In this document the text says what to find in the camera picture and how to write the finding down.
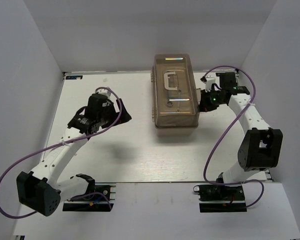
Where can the large silver ratchet wrench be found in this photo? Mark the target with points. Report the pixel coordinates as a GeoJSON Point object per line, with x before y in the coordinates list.
{"type": "Point", "coordinates": [176, 97]}

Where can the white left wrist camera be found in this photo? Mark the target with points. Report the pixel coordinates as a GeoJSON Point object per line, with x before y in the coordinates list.
{"type": "Point", "coordinates": [105, 91]}

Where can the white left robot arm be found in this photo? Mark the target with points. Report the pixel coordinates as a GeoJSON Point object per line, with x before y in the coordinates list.
{"type": "Point", "coordinates": [41, 189]}

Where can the blue label sticker left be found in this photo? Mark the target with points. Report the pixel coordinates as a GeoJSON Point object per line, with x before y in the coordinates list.
{"type": "Point", "coordinates": [74, 77]}

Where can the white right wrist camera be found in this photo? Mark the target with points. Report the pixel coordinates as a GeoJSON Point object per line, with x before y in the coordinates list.
{"type": "Point", "coordinates": [209, 81]}

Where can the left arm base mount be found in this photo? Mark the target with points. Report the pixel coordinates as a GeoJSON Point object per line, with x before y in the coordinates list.
{"type": "Point", "coordinates": [100, 199]}

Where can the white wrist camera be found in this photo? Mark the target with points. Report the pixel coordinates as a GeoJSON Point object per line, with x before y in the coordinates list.
{"type": "Point", "coordinates": [105, 91]}
{"type": "Point", "coordinates": [209, 81]}

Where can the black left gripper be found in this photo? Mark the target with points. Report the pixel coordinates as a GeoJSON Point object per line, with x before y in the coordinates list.
{"type": "Point", "coordinates": [125, 116]}

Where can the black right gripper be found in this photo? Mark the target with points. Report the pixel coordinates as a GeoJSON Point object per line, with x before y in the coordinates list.
{"type": "Point", "coordinates": [204, 106]}

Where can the beige cantilever toolbox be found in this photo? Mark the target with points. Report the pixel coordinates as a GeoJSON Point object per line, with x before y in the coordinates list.
{"type": "Point", "coordinates": [173, 72]}

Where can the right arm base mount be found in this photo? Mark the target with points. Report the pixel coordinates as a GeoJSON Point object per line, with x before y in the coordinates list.
{"type": "Point", "coordinates": [220, 199]}

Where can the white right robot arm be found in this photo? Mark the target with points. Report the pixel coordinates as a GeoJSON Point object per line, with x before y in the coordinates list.
{"type": "Point", "coordinates": [261, 146]}

